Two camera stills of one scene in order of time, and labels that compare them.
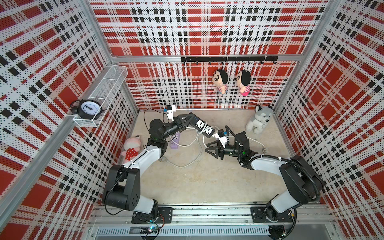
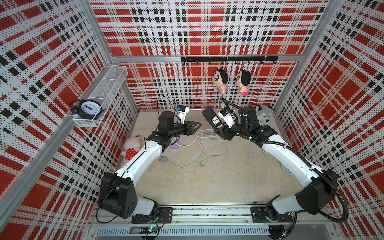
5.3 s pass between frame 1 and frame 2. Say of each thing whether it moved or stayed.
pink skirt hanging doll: stayed
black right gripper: moved
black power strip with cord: moved
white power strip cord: stayed
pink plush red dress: stayed
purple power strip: stayed
